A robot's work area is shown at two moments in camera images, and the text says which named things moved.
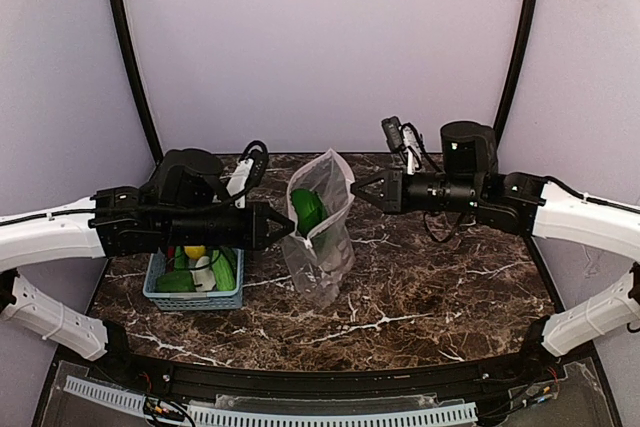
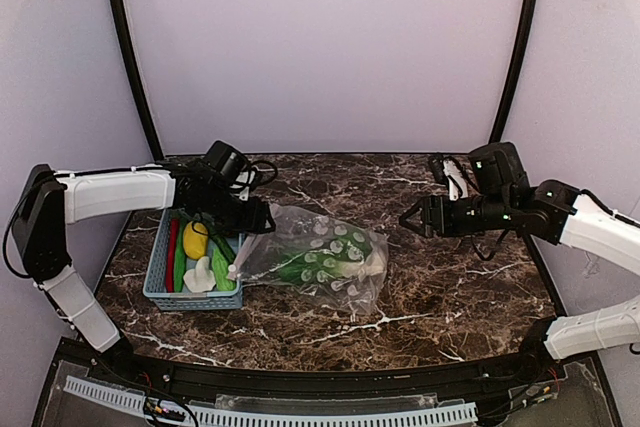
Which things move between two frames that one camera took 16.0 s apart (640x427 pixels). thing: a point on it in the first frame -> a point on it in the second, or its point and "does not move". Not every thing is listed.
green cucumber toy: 225,270 does not move
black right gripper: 393,190 -> 432,216
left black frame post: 130,38 does not move
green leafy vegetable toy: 309,209 -> 336,256
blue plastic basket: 190,300 does not move
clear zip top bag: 320,253 -> 338,263
